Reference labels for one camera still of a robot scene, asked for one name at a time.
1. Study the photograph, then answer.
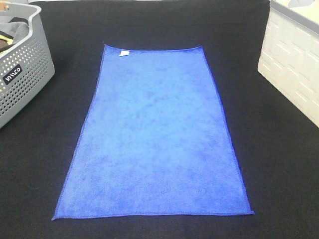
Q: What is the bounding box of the blue microfiber towel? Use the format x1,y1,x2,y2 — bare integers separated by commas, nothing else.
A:
53,46,253,219

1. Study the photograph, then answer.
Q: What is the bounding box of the black table cloth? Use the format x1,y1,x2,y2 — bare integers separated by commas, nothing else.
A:
0,0,319,239

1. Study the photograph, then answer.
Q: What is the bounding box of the white plastic storage crate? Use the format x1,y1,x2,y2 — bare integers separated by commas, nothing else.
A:
258,0,319,125

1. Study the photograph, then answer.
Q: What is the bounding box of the grey perforated plastic basket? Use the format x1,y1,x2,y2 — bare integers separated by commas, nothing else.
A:
0,1,55,126

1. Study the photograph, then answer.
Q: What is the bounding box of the grey towel in basket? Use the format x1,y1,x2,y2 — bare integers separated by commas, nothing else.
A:
0,21,29,44

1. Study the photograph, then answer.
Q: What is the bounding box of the yellow cloth in basket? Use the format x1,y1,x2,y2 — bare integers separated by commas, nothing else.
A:
0,35,13,45

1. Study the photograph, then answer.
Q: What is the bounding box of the brown cloth in basket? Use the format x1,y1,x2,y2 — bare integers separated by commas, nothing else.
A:
0,39,11,52

